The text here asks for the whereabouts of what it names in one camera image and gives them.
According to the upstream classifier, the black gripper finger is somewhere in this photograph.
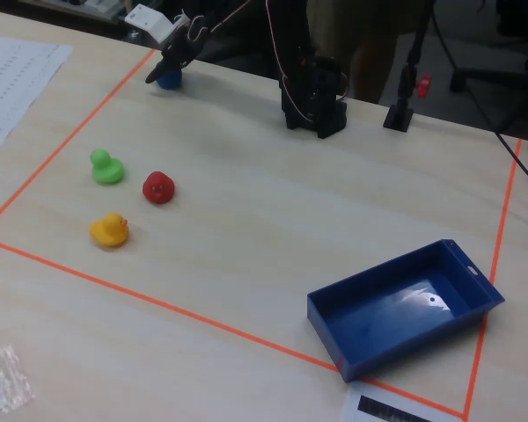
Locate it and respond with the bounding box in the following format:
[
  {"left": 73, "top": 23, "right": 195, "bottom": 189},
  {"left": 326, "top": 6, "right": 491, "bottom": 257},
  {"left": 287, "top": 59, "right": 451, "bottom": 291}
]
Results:
[{"left": 144, "top": 55, "right": 177, "bottom": 84}]

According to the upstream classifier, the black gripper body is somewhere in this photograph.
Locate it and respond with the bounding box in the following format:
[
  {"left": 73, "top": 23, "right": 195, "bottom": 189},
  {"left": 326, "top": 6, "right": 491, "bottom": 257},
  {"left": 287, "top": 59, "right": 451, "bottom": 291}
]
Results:
[{"left": 160, "top": 16, "right": 212, "bottom": 68}]

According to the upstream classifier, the blue rubber duck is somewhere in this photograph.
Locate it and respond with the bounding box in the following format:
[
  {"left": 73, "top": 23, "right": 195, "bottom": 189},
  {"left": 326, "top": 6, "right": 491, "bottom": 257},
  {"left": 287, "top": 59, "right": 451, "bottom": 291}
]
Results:
[{"left": 156, "top": 68, "right": 184, "bottom": 91}]

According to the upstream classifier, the green rubber duck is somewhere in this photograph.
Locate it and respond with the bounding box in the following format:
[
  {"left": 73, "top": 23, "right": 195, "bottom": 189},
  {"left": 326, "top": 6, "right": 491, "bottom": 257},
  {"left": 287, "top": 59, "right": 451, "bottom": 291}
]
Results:
[{"left": 90, "top": 149, "right": 126, "bottom": 186}]

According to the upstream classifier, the red rubber duck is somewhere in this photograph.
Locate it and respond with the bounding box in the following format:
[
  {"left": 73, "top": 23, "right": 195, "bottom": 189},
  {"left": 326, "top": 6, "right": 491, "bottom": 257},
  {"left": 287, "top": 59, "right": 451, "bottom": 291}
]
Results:
[{"left": 142, "top": 171, "right": 176, "bottom": 205}]

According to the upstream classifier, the yellow rubber duck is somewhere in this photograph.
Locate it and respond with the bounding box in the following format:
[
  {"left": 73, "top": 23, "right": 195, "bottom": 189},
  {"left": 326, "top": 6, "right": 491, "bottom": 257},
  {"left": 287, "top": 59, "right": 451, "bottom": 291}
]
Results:
[{"left": 89, "top": 212, "right": 130, "bottom": 248}]

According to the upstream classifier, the blue plastic box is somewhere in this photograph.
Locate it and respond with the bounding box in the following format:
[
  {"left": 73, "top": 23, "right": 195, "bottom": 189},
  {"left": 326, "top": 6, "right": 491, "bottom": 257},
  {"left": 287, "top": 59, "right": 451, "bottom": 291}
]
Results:
[{"left": 306, "top": 238, "right": 506, "bottom": 383}]

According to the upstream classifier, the orange tape strip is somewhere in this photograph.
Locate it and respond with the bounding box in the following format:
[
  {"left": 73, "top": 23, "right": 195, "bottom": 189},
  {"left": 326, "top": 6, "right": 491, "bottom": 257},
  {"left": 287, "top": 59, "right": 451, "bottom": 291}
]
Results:
[
  {"left": 0, "top": 48, "right": 158, "bottom": 234},
  {"left": 463, "top": 138, "right": 524, "bottom": 418},
  {"left": 0, "top": 236, "right": 470, "bottom": 418}
]

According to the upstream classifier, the printed paper sheet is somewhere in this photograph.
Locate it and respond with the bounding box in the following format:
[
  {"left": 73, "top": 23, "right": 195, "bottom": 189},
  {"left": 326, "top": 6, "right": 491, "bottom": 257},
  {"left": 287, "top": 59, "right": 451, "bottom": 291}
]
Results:
[{"left": 0, "top": 34, "right": 75, "bottom": 149}]

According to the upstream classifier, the red clamp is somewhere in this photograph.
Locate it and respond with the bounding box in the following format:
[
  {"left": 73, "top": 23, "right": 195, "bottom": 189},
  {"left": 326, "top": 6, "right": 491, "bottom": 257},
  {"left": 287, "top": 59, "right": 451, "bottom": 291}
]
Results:
[{"left": 414, "top": 73, "right": 433, "bottom": 98}]

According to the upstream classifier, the black chair base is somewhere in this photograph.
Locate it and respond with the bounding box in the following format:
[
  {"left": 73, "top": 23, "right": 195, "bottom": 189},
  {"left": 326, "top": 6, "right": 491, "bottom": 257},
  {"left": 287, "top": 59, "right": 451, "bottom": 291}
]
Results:
[{"left": 448, "top": 55, "right": 528, "bottom": 100}]

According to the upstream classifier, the clear plastic bag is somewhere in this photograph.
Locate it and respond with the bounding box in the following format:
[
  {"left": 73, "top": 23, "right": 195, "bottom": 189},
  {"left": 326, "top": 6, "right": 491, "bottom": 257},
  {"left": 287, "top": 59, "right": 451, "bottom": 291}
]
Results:
[{"left": 0, "top": 344, "right": 35, "bottom": 418}]

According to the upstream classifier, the white paper with black bar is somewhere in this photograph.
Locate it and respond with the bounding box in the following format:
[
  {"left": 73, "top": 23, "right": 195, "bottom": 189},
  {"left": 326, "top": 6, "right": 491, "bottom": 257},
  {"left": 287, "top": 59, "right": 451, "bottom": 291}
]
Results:
[{"left": 340, "top": 381, "right": 464, "bottom": 422}]

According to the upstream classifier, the white camera box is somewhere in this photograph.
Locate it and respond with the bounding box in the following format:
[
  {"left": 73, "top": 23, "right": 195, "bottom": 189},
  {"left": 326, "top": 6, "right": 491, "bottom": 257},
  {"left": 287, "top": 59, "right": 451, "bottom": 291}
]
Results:
[{"left": 123, "top": 4, "right": 190, "bottom": 45}]

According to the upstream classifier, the black camera cable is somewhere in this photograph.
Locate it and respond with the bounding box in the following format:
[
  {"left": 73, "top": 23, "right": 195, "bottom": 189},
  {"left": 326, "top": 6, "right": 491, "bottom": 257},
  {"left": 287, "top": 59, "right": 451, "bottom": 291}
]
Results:
[{"left": 209, "top": 0, "right": 253, "bottom": 34}]

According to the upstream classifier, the black camera stand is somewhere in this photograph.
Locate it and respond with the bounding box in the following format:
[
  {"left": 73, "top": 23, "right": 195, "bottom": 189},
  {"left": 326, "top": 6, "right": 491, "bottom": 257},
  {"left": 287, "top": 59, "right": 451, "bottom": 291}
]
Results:
[{"left": 383, "top": 0, "right": 435, "bottom": 133}]

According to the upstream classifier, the thick black cable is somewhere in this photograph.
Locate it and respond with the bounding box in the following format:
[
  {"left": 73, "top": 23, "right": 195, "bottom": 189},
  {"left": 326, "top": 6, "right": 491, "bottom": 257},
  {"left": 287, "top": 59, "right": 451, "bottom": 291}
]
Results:
[{"left": 429, "top": 0, "right": 528, "bottom": 197}]

